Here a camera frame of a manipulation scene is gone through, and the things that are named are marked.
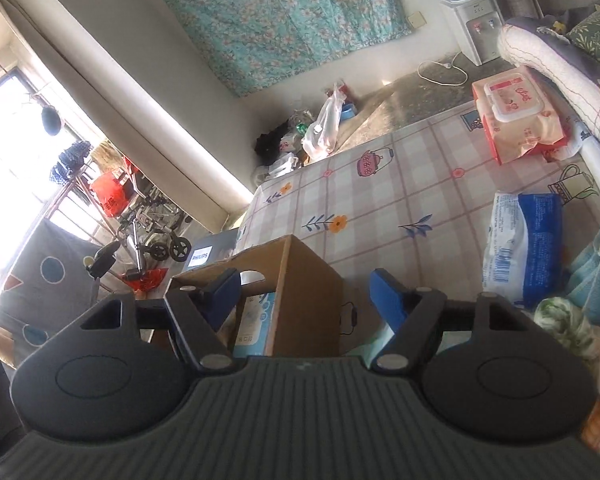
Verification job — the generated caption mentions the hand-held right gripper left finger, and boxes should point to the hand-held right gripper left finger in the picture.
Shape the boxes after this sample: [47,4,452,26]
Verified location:
[79,267,243,373]

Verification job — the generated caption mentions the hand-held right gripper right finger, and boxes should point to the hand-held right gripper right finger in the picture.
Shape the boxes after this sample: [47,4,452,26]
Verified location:
[370,267,527,373]

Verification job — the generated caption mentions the light blue tissue pack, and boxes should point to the light blue tissue pack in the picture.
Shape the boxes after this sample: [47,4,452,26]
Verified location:
[232,290,277,359]

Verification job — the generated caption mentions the brown cardboard box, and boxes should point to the brown cardboard box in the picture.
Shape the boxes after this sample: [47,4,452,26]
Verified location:
[170,234,345,359]

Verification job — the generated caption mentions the blue and white pack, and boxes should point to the blue and white pack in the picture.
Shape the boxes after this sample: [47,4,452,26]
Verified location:
[482,190,564,312]

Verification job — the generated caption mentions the teal checkered towel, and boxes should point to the teal checkered towel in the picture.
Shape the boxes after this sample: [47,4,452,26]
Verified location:
[566,216,600,327]

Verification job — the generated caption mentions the pale printed plastic bag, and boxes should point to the pale printed plastic bag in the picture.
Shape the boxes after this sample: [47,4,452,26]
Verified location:
[372,327,477,358]

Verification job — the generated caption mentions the dark box with white label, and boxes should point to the dark box with white label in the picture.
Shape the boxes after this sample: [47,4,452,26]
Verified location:
[187,232,242,269]

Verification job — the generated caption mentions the red basin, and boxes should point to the red basin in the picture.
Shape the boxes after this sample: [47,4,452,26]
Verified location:
[122,267,171,294]

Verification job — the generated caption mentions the grey cloth with coloured shapes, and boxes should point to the grey cloth with coloured shapes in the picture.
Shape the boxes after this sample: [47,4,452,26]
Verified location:
[0,219,127,362]

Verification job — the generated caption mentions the wheelchair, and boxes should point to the wheelchair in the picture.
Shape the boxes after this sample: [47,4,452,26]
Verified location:
[86,160,194,281]

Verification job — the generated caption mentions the red plastic bag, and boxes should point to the red plastic bag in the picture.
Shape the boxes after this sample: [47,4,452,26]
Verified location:
[88,167,132,219]

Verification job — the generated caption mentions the black bag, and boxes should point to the black bag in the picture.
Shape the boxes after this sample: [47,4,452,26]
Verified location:
[253,120,294,167]

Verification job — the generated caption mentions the metal drying rack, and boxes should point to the metal drying rack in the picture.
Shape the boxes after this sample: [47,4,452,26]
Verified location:
[44,174,122,247]

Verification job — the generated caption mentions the green and white knit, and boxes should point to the green and white knit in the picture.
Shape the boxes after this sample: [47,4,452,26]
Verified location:
[534,296,600,362]

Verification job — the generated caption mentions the beige hanging cloth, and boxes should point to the beige hanging cloth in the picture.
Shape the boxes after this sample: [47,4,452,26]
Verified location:
[92,142,127,172]

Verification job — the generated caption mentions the white floor plastic bag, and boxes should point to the white floor plastic bag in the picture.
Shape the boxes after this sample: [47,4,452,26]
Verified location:
[301,82,352,164]

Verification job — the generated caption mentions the blue hanging cloth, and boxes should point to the blue hanging cloth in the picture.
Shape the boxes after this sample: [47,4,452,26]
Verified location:
[49,139,94,187]

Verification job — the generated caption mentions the white curtain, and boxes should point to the white curtain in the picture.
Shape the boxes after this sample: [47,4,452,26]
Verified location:
[0,0,253,211]

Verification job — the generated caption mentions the pink wet wipes pack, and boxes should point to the pink wet wipes pack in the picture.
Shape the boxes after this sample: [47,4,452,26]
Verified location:
[471,66,569,167]

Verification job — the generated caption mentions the black hanging pouch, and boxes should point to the black hanging pouch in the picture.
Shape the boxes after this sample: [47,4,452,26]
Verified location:
[39,104,63,138]

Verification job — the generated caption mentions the white rolled quilt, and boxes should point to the white rolled quilt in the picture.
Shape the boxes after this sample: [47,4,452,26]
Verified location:
[497,23,600,128]

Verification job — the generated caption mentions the white water dispenser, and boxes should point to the white water dispenser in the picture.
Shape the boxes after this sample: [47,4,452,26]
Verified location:
[440,0,504,67]

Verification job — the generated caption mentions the grey flower printed blanket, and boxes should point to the grey flower printed blanket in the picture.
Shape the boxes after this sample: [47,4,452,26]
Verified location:
[504,5,600,97]

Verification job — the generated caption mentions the green floral pillow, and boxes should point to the green floral pillow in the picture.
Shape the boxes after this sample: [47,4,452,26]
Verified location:
[564,2,600,77]

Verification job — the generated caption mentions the white power cable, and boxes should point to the white power cable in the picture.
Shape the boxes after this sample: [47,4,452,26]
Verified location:
[417,58,469,87]

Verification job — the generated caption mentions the teal floral wall cloth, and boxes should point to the teal floral wall cloth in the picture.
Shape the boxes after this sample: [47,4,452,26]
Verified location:
[149,0,414,99]

